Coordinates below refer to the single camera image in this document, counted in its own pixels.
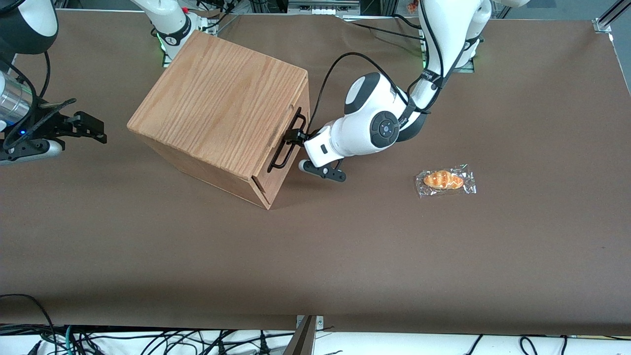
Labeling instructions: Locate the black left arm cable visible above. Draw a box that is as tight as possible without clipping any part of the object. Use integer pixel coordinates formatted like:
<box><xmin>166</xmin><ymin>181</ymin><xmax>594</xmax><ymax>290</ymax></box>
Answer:
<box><xmin>307</xmin><ymin>0</ymin><xmax>474</xmax><ymax>139</ymax></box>

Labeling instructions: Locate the plastic wrapped bread roll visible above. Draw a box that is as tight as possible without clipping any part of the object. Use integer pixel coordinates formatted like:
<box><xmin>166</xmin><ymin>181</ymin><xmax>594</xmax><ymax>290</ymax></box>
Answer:
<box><xmin>415</xmin><ymin>164</ymin><xmax>477</xmax><ymax>199</ymax></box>

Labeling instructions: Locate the dark angled mount bar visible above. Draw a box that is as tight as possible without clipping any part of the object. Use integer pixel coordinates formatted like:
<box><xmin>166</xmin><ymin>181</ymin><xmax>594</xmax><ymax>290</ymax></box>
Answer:
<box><xmin>282</xmin><ymin>316</ymin><xmax>316</xmax><ymax>355</ymax></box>

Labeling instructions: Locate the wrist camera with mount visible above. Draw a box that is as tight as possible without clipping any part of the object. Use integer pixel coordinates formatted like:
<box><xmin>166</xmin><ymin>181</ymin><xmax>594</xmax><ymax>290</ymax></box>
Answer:
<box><xmin>0</xmin><ymin>140</ymin><xmax>65</xmax><ymax>166</ymax></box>
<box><xmin>299</xmin><ymin>159</ymin><xmax>347</xmax><ymax>183</ymax></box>

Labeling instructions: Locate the wooden drawer cabinet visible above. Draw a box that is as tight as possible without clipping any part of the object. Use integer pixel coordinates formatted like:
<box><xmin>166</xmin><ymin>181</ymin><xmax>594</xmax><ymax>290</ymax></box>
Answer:
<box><xmin>127</xmin><ymin>30</ymin><xmax>311</xmax><ymax>211</ymax></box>

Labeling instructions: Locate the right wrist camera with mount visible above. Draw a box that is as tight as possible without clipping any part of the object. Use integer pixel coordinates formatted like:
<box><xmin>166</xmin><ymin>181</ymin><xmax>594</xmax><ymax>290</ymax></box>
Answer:
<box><xmin>0</xmin><ymin>140</ymin><xmax>65</xmax><ymax>166</ymax></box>

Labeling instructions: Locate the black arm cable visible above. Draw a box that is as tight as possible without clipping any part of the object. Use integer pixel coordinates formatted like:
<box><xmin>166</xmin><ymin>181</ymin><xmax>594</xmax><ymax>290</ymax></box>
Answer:
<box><xmin>37</xmin><ymin>51</ymin><xmax>52</xmax><ymax>100</ymax></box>
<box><xmin>307</xmin><ymin>0</ymin><xmax>474</xmax><ymax>139</ymax></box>

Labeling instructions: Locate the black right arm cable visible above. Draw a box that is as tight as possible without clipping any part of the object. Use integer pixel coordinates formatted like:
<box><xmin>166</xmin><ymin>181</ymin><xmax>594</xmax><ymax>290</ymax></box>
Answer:
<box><xmin>37</xmin><ymin>51</ymin><xmax>52</xmax><ymax>100</ymax></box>

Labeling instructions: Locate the brown table cover sheet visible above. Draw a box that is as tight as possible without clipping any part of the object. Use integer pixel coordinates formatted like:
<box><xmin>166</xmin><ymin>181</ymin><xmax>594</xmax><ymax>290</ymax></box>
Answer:
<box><xmin>0</xmin><ymin>10</ymin><xmax>631</xmax><ymax>337</ymax></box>

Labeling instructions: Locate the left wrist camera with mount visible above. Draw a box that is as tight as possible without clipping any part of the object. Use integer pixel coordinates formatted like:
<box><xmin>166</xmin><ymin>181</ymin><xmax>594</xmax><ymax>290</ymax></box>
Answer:
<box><xmin>299</xmin><ymin>159</ymin><xmax>347</xmax><ymax>183</ymax></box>

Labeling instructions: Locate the teal floor cable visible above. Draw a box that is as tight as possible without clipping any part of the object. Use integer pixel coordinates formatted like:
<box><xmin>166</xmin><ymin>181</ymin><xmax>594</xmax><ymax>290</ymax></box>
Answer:
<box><xmin>62</xmin><ymin>325</ymin><xmax>77</xmax><ymax>355</ymax></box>

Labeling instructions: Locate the black looped floor cable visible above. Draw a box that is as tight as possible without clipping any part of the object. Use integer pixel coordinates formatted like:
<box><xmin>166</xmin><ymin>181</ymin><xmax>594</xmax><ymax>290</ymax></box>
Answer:
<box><xmin>0</xmin><ymin>294</ymin><xmax>57</xmax><ymax>355</ymax></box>

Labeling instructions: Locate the wooden drawer with black handle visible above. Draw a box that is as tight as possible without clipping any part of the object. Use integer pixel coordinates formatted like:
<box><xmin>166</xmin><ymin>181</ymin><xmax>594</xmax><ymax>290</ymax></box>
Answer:
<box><xmin>252</xmin><ymin>81</ymin><xmax>311</xmax><ymax>208</ymax></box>

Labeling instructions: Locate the aluminium frame profile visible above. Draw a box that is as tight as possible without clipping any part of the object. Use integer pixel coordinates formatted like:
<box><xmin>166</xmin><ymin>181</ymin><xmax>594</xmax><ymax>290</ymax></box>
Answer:
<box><xmin>593</xmin><ymin>0</ymin><xmax>631</xmax><ymax>34</ymax></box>

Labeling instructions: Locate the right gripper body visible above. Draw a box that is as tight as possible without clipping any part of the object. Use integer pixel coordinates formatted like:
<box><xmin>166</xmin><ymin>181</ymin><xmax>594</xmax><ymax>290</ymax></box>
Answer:
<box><xmin>0</xmin><ymin>105</ymin><xmax>66</xmax><ymax>148</ymax></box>

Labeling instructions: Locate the black cable behind table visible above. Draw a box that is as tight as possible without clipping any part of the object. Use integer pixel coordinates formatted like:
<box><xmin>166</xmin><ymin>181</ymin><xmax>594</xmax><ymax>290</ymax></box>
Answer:
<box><xmin>340</xmin><ymin>15</ymin><xmax>427</xmax><ymax>42</ymax></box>

